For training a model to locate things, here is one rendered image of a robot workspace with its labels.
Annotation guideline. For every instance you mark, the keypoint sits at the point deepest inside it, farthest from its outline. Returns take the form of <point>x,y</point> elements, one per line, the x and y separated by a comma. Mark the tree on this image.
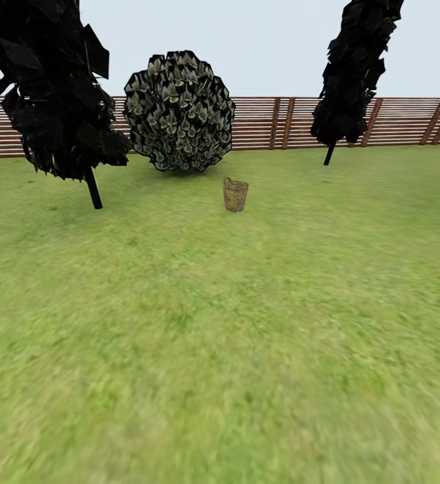
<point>353,71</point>
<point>58,106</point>

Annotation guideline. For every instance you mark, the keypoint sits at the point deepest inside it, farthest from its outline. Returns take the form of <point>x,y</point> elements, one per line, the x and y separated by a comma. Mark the bush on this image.
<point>179,112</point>

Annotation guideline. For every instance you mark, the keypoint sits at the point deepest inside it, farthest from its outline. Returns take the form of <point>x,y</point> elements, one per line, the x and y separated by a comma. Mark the wicker basket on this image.
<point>237,186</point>

